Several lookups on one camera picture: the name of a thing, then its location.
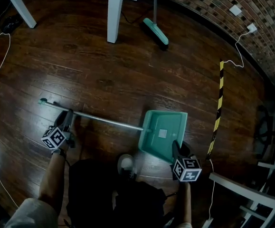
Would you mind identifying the person's black trousers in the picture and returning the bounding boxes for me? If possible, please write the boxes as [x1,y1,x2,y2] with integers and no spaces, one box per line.
[66,159,168,228]

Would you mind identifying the green dustpan with metal handle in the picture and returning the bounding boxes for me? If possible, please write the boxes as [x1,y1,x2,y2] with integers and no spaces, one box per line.
[38,98,189,164]

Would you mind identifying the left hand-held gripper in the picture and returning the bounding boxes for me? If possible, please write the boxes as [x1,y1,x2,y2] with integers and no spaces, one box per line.
[40,109,76,151]

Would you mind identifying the white square table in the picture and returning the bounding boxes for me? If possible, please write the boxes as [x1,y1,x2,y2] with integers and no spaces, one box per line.
[1,0,143,44]

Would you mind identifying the green broom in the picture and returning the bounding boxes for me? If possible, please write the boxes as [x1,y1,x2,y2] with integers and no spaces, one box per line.
[140,0,170,51]

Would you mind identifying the white cable with adapter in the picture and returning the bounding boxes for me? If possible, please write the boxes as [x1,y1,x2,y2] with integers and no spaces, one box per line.
[208,29,254,220]

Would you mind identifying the white wall socket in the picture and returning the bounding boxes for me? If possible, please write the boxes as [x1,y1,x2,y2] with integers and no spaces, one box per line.
[246,22,258,34]
[229,4,243,17]

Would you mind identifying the person's right forearm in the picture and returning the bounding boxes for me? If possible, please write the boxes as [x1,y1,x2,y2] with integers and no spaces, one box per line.
[176,181,193,226]

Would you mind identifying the yellow black striped floor tape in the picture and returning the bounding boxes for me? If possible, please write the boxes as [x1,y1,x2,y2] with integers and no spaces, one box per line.
[205,58,225,162]

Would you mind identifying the person's left forearm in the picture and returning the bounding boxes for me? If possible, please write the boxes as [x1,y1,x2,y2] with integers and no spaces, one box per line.
[38,150,69,210]

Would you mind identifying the person's white shoe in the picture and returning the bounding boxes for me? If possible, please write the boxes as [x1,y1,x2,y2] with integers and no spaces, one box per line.
[117,153,138,179]

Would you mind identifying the grey desk with white legs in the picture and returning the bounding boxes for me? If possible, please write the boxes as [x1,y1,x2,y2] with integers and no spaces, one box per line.
[209,161,275,228]

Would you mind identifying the black plastic bag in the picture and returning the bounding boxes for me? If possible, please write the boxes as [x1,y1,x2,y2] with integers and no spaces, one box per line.
[2,15,23,33]

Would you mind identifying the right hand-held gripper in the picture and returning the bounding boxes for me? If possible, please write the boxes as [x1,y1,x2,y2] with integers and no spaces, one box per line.
[170,141,203,183]

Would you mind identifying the white power adapter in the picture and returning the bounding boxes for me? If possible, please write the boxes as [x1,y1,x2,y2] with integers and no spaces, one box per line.
[201,217,214,228]

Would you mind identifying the long white floor cable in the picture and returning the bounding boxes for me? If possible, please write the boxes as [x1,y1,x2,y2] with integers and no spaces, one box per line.
[0,32,19,209]

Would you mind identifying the black lamp cord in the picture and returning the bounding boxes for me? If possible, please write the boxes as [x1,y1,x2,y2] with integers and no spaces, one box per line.
[120,7,150,25]

